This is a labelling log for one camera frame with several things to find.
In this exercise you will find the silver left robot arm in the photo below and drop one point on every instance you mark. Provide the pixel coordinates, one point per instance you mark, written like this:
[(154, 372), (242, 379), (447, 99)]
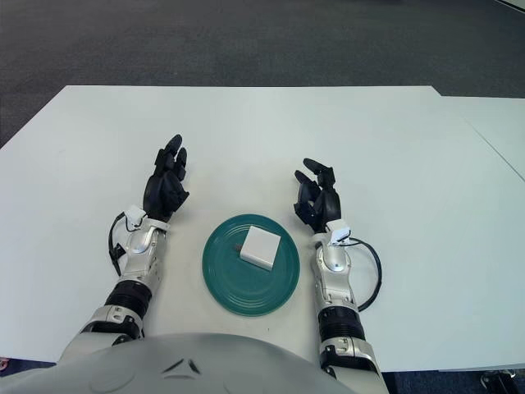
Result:
[(131, 271)]

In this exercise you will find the white cube charger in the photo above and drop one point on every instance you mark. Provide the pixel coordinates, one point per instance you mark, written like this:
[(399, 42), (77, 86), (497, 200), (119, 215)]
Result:
[(260, 248)]

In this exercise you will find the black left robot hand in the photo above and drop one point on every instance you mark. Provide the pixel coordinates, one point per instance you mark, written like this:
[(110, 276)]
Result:
[(164, 193)]

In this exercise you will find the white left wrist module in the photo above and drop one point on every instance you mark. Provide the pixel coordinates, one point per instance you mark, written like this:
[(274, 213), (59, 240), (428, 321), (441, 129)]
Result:
[(134, 214)]

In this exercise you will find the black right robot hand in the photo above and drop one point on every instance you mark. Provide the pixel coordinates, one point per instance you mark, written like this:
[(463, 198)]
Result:
[(324, 201)]

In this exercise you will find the metal chair base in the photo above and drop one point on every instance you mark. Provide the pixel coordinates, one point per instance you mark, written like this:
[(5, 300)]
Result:
[(502, 379)]

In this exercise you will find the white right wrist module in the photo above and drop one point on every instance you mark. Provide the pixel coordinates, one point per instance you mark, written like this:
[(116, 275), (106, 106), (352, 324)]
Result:
[(339, 232)]

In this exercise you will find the grey robot torso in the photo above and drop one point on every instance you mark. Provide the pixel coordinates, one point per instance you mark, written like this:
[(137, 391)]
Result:
[(184, 365)]

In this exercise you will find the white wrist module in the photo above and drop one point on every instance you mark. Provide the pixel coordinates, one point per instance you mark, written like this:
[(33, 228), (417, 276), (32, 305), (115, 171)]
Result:
[(339, 232), (134, 214)]

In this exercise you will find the person's sandalled foot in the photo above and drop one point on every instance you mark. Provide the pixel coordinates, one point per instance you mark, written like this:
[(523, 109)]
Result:
[(4, 365)]

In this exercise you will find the green round plate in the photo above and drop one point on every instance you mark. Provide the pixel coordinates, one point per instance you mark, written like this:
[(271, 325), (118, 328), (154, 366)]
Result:
[(229, 283)]

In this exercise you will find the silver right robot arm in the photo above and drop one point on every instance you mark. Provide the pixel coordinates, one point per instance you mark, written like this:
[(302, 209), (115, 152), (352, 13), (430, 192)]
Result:
[(338, 287)]

